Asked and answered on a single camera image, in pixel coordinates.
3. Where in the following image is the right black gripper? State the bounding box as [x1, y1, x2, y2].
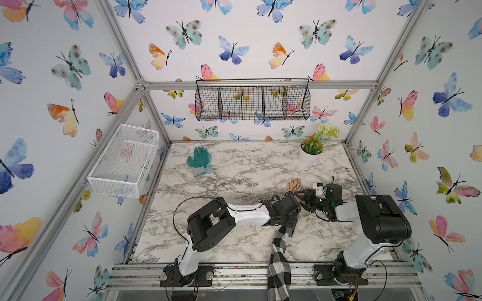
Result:
[293, 189, 330, 213]

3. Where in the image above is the mannequin hand flesh coloured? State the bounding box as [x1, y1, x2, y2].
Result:
[286, 178, 302, 202]

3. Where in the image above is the black white plaid sleeve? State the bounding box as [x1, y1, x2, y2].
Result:
[267, 225, 296, 301]

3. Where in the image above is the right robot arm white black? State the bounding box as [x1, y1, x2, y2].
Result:
[299, 184, 412, 285]

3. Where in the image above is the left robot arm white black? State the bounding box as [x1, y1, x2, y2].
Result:
[176, 193, 301, 277]

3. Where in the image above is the potted plant white pot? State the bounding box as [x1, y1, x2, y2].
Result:
[299, 124, 340, 166]

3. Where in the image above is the green rubber glove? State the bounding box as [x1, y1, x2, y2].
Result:
[187, 147, 213, 177]

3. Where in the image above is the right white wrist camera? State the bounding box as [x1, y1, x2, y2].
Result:
[313, 183, 326, 198]

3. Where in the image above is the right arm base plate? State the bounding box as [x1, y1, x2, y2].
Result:
[313, 264, 369, 286]

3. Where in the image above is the black wire wall basket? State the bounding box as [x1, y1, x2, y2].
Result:
[192, 79, 311, 122]

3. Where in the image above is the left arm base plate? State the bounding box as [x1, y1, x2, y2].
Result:
[159, 265, 214, 288]

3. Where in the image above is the white mesh wall basket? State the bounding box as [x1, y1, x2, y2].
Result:
[87, 124, 159, 198]

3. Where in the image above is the aluminium front rail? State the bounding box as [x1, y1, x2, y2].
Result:
[107, 262, 423, 291]

